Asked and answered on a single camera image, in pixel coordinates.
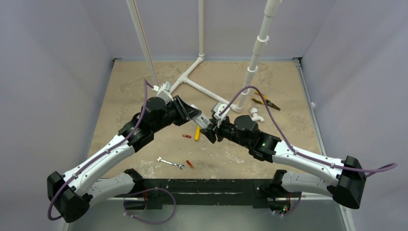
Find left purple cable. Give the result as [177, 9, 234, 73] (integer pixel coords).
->
[47, 79, 178, 224]

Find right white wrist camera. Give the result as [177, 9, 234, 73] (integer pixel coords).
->
[211, 102, 227, 121]

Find aluminium rail frame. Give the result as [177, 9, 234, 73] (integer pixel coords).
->
[60, 57, 356, 231]

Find silver open-end wrench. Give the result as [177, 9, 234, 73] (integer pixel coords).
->
[157, 157, 185, 170]

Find white PVC pipe frame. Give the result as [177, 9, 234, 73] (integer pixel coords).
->
[126, 0, 282, 103]

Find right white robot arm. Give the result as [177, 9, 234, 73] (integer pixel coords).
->
[198, 115, 367, 209]

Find yellow handled pliers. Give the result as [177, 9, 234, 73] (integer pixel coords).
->
[251, 91, 281, 111]

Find yellow handled screwdriver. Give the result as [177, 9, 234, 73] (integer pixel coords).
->
[194, 126, 201, 141]

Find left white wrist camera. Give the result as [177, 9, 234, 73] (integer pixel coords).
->
[153, 81, 173, 103]

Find white remote control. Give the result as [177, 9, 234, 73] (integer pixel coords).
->
[191, 104, 213, 129]

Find white plastic faucet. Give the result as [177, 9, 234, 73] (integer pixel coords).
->
[249, 107, 265, 123]

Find red battery near wrench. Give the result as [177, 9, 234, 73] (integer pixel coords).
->
[186, 160, 194, 168]

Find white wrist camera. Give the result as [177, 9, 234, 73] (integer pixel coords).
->
[211, 102, 227, 121]
[153, 81, 173, 103]

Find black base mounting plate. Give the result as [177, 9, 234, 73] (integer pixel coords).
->
[121, 179, 301, 209]

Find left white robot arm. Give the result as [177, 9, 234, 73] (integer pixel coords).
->
[47, 96, 210, 223]

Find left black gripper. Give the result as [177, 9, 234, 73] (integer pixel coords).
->
[152, 95, 201, 133]

